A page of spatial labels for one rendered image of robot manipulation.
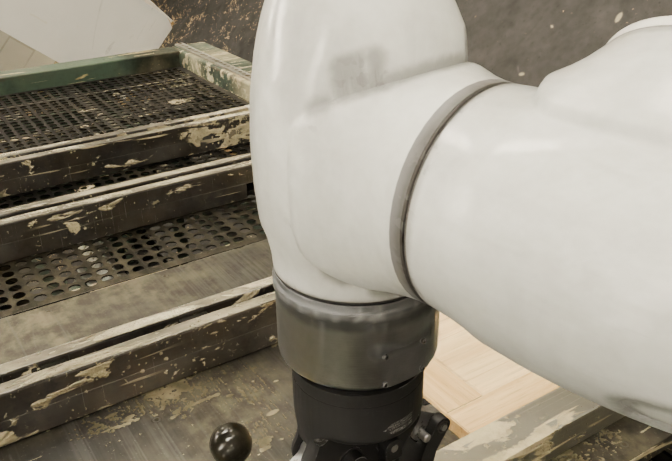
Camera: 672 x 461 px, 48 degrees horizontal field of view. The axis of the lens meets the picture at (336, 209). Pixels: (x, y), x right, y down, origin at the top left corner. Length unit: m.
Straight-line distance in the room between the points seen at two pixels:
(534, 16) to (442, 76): 2.56
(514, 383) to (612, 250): 0.74
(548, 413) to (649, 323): 0.67
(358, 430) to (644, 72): 0.24
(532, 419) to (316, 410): 0.50
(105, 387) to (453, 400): 0.42
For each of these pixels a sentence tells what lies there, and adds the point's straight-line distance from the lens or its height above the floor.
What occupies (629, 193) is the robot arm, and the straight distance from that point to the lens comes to 0.25.
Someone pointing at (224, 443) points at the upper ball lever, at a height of 1.52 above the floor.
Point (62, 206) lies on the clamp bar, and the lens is 1.38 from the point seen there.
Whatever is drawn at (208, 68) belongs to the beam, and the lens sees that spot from 2.32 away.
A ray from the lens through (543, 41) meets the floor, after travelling 2.78.
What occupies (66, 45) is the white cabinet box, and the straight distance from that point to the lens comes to 4.82.
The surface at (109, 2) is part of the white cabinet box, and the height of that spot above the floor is 0.41.
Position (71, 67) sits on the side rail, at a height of 1.18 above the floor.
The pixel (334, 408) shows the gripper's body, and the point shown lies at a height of 1.66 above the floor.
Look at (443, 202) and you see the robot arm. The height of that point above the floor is 1.75.
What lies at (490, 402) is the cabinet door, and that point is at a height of 1.17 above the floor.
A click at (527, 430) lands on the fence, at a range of 0.88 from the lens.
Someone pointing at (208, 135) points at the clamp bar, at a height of 1.10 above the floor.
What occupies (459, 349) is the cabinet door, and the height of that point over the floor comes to 1.13.
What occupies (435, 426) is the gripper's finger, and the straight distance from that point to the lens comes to 0.50.
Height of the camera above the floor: 1.96
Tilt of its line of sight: 40 degrees down
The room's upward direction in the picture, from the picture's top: 60 degrees counter-clockwise
